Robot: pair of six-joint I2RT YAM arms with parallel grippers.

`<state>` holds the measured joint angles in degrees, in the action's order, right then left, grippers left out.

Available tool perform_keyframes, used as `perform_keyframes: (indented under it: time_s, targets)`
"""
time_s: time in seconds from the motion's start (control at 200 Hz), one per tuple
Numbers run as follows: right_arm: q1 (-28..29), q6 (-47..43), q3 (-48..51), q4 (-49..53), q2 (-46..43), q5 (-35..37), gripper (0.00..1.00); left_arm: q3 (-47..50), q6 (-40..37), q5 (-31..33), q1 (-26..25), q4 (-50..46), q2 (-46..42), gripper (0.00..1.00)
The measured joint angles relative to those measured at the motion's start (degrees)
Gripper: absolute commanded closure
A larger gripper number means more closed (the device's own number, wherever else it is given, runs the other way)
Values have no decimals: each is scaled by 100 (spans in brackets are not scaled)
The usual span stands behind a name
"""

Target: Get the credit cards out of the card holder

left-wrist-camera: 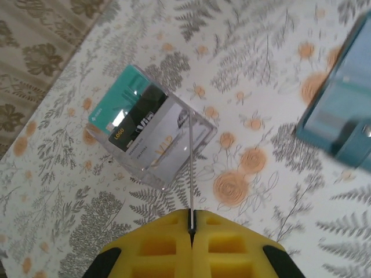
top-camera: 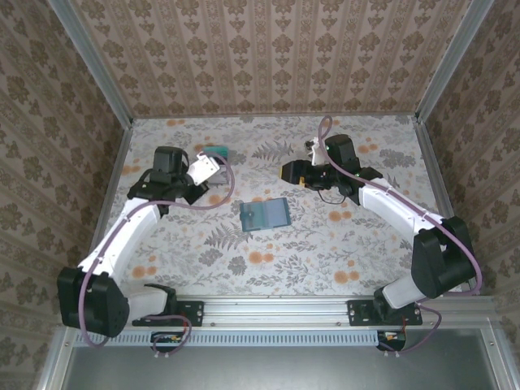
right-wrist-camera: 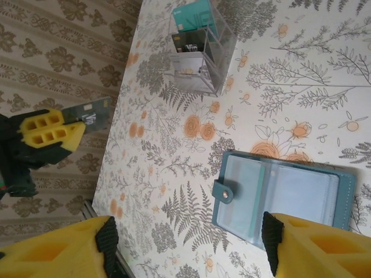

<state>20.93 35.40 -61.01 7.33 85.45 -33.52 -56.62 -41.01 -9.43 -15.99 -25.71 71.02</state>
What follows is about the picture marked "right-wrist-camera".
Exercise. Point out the aluminium table side rail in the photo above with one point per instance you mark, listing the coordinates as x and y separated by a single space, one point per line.
88 210

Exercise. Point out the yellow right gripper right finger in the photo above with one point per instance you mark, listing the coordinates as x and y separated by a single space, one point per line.
324 255

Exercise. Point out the teal leather card holder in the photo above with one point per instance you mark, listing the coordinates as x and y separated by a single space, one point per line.
346 188

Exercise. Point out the silver grey plastic card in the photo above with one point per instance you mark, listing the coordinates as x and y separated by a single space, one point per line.
185 65

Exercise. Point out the green plastic card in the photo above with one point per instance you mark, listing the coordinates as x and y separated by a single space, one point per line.
261 191

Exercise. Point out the clear acrylic card box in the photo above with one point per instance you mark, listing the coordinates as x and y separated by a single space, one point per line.
223 58

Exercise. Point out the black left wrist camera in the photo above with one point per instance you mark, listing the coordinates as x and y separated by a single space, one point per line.
20 184

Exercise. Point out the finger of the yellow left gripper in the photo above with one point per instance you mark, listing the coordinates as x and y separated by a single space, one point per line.
40 120
55 136

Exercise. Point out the light teal plastic card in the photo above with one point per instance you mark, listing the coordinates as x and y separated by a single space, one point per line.
191 17

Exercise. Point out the black VIP card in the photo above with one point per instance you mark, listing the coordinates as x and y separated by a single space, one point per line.
95 116
188 43

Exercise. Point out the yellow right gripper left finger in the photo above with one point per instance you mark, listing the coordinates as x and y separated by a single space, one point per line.
52 255

